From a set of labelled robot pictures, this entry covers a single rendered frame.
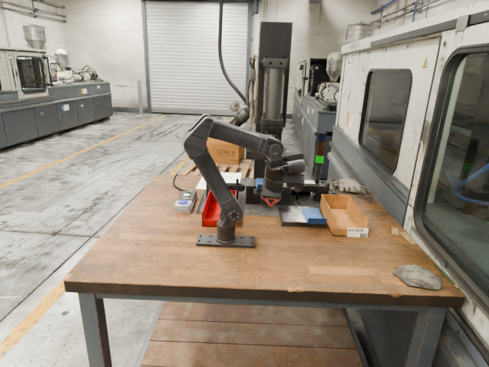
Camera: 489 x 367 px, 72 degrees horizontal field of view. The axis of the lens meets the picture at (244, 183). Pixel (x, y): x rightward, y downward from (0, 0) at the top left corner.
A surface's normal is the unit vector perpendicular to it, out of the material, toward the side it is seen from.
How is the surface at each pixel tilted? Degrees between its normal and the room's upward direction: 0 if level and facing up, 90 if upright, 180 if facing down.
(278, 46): 90
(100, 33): 90
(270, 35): 90
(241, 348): 0
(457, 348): 33
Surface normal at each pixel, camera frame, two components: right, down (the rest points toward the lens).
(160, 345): 0.03, -0.95
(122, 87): -0.08, 0.32
